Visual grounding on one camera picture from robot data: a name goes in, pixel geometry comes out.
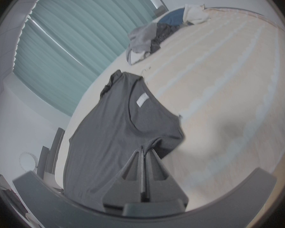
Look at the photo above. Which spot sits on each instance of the black T-shirt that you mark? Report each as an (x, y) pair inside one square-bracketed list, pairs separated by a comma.
[(104, 139)]

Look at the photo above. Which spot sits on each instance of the bed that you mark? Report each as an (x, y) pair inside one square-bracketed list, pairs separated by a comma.
[(228, 91)]

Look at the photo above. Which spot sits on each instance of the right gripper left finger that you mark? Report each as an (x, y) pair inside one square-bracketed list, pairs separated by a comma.
[(128, 186)]

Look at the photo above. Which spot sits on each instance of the grey bedside table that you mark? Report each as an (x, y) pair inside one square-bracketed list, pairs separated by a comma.
[(162, 11)]

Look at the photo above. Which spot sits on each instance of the black chest of drawers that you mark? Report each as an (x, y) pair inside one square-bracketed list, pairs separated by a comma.
[(51, 151)]

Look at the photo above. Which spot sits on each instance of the round white mirror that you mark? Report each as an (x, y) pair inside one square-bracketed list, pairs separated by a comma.
[(27, 161)]

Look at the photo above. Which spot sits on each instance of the blue-green curtain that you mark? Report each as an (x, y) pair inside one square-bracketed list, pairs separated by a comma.
[(90, 20), (57, 75)]

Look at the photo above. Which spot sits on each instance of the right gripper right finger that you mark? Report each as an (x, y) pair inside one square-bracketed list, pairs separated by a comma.
[(163, 186)]

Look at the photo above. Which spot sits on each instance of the pile of clothes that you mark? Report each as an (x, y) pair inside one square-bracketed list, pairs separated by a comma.
[(142, 37)]

